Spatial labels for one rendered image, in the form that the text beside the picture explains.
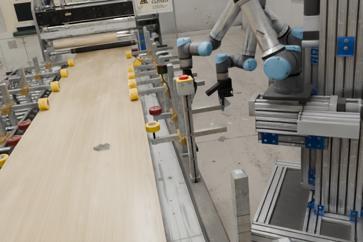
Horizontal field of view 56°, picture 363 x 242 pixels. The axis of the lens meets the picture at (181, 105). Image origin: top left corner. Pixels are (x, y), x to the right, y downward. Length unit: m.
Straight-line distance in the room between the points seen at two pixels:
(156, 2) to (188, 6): 6.34
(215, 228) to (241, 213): 0.53
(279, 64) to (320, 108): 0.33
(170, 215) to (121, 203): 0.41
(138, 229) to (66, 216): 0.28
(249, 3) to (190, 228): 1.03
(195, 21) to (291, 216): 9.07
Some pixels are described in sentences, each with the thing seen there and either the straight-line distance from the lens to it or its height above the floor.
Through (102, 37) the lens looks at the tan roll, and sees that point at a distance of 4.54.
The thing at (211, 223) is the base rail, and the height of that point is 0.70.
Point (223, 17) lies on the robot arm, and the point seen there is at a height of 1.43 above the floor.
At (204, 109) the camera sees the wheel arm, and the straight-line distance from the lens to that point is 2.16.
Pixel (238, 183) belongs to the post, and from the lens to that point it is 0.85.
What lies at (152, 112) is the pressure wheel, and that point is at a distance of 2.09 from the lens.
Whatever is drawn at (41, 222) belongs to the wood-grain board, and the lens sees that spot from 1.33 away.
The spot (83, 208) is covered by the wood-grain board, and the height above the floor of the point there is 0.90.
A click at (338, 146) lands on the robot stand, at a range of 2.08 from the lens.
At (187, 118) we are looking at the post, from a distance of 1.55.
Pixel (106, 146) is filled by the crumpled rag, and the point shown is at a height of 0.91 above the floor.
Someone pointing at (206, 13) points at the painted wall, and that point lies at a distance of 10.88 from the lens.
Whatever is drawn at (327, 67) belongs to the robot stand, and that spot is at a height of 1.13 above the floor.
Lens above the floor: 1.62
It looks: 20 degrees down
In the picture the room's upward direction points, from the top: 7 degrees counter-clockwise
